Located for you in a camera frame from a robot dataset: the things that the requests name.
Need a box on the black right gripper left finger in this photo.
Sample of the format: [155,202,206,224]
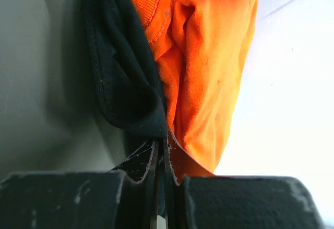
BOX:
[1,140,158,228]

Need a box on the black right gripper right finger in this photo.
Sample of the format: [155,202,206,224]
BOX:
[163,132,325,228]

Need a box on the black t shirt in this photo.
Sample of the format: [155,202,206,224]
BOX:
[82,0,168,146]

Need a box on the orange t shirt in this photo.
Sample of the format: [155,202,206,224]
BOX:
[131,0,258,172]

